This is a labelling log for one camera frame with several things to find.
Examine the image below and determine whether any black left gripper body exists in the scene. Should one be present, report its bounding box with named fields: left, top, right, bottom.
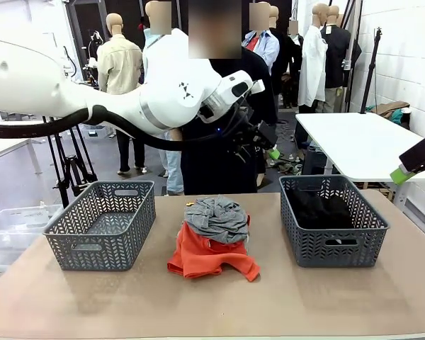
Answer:
left=229, top=118, right=260, bottom=157

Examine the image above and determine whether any dark heather grey garment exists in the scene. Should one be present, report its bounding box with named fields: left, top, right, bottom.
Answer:
left=183, top=195, right=251, bottom=244

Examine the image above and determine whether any black garment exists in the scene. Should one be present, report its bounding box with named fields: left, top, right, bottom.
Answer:
left=285, top=189, right=356, bottom=231

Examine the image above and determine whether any orange printed t-shirt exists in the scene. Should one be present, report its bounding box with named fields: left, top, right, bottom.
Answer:
left=166, top=222, right=261, bottom=283

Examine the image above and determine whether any person in black t-shirt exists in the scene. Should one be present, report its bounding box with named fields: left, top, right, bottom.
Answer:
left=168, top=0, right=279, bottom=196

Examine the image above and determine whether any brown and teal clothes pile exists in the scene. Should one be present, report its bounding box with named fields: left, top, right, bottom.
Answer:
left=366, top=101, right=412, bottom=125

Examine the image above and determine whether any black storage box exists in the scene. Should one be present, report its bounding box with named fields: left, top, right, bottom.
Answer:
left=302, top=147, right=332, bottom=176

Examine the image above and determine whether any large white table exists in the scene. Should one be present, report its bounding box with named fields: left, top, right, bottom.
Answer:
left=295, top=112, right=425, bottom=183

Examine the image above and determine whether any mannequin in black jacket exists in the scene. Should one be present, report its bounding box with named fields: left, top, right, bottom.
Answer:
left=271, top=6, right=304, bottom=109

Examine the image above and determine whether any mannequin in blue fleece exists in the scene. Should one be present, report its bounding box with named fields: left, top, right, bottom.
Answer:
left=142, top=0, right=185, bottom=196

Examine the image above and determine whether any mannequin in white shirt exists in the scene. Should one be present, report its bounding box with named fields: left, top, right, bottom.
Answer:
left=297, top=3, right=329, bottom=114

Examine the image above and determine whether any mannequin in blue shirt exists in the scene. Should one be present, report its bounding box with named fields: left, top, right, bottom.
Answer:
left=241, top=1, right=281, bottom=77

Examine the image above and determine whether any black light stand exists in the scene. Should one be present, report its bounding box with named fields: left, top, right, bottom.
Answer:
left=360, top=27, right=383, bottom=114

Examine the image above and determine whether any grey plastic woven basket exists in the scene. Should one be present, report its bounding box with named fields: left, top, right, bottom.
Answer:
left=278, top=175, right=390, bottom=268
left=42, top=180, right=157, bottom=273

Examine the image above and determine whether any mannequin in cream shirt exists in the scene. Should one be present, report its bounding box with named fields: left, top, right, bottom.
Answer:
left=96, top=13, right=146, bottom=174

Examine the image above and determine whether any small white table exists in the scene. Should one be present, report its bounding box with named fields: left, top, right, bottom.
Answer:
left=0, top=136, right=43, bottom=176

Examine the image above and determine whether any clear plastic storage bin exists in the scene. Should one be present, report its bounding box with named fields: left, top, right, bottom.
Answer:
left=0, top=205, right=63, bottom=284

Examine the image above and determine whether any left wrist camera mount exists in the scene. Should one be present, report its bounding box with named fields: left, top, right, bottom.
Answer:
left=221, top=69, right=266, bottom=107

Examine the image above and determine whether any black camera tripod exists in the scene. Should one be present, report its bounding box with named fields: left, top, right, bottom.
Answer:
left=42, top=116, right=100, bottom=210

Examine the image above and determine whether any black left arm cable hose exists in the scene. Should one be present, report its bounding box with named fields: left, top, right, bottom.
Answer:
left=0, top=104, right=256, bottom=153

